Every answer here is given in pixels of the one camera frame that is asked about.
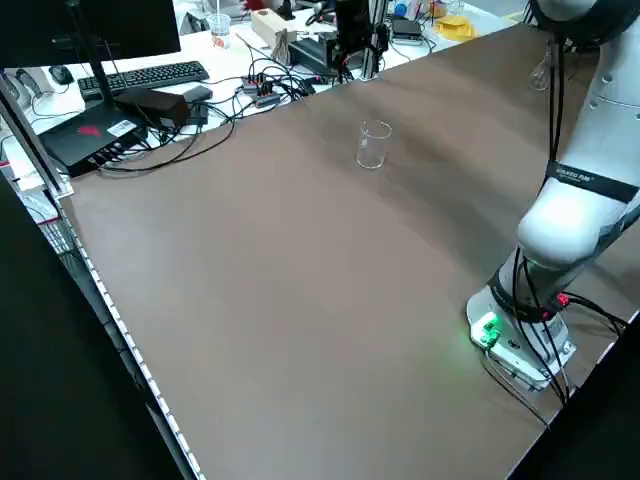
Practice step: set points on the clear glass beaker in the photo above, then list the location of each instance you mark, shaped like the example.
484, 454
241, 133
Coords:
372, 150

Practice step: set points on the clear glass conical flask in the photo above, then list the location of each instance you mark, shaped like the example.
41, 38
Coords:
539, 75

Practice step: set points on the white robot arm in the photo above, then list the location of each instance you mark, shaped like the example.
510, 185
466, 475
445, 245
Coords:
600, 125

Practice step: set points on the grey usb hub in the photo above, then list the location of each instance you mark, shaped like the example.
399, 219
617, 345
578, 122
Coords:
260, 90

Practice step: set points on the black power supply box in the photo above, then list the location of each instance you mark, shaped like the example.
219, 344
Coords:
312, 52

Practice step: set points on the black power brick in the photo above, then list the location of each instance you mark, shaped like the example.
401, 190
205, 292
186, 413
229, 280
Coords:
155, 107

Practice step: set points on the light wooden box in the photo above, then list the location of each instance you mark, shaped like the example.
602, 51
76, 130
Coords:
270, 25

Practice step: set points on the grey digital scale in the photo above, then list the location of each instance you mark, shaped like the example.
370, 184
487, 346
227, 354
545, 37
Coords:
407, 27

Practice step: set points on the clear plastic cup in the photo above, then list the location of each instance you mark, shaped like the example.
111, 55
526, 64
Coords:
219, 30

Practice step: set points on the black keyboard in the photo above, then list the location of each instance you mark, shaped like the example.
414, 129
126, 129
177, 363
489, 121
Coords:
145, 75

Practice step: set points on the blue round container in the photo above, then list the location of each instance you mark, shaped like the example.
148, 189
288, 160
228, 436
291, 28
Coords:
401, 10

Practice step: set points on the yellow plastic bag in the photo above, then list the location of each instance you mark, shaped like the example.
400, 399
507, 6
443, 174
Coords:
457, 27

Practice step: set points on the black box with red logo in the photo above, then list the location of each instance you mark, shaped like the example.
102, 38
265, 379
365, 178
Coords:
85, 132

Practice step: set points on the black computer monitor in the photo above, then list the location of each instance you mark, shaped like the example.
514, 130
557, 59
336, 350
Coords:
100, 25

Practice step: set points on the black computer mouse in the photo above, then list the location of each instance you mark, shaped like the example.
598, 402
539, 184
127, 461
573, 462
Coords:
61, 74

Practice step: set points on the aluminium camera post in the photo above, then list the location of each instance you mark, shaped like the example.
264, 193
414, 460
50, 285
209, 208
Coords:
376, 45

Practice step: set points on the aluminium frame post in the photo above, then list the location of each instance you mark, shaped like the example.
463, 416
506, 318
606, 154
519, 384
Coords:
35, 145

